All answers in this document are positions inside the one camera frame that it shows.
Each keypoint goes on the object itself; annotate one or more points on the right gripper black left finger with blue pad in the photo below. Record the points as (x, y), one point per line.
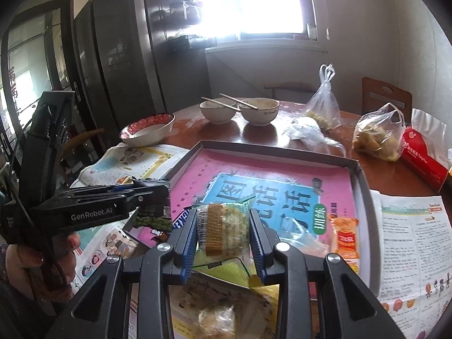
(167, 264)

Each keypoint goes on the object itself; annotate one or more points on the red rimmed white bowl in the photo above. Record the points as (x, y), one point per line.
(148, 131)

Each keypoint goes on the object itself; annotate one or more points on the right newspaper sheet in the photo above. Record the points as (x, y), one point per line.
(415, 248)

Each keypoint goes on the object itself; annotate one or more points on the chopstick on right bowl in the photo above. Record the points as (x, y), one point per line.
(239, 101)

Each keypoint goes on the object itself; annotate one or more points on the dark small snack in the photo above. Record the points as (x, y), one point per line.
(162, 227)

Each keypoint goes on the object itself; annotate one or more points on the clear bag with round cake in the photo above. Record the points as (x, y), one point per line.
(206, 307)

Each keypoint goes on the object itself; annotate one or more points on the white bowl left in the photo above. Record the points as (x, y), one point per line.
(215, 113)

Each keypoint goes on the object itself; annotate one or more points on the yellow wafer snack clear wrap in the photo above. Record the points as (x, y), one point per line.
(223, 229)

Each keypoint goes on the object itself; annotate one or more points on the red tissue pack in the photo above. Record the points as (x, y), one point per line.
(424, 148)

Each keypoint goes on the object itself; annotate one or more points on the chopstick on left bowl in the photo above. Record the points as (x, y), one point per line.
(221, 104)

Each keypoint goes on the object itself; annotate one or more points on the chopstick on bowl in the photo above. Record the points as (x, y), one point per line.
(221, 104)
(239, 101)

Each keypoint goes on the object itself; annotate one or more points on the left newspaper sheet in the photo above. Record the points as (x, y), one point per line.
(121, 165)

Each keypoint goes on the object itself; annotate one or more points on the dark refrigerator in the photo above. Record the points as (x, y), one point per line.
(119, 77)

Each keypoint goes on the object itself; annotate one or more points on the crumpled clear plastic wrap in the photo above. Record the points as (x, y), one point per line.
(307, 131)

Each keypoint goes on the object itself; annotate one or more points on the orange snack packet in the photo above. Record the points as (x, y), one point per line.
(344, 240)

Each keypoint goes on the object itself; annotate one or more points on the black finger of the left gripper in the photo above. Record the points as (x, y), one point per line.
(102, 189)

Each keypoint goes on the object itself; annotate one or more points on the tied clear plastic bag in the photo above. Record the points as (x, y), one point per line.
(323, 106)

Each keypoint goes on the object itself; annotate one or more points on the person's left hand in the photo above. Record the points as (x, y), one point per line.
(20, 259)

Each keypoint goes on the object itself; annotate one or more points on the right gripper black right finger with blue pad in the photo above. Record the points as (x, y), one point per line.
(279, 263)

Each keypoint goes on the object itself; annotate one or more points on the green snack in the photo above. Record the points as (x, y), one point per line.
(156, 217)

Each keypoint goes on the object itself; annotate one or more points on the grey cardboard box lid tray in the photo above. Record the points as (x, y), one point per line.
(369, 250)

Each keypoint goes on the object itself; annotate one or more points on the newspaper sheet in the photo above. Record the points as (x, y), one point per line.
(121, 165)
(415, 248)

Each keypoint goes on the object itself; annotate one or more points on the plastic bag of pastries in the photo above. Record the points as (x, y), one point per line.
(380, 133)

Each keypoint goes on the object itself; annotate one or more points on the white bowl right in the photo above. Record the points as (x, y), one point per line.
(259, 111)

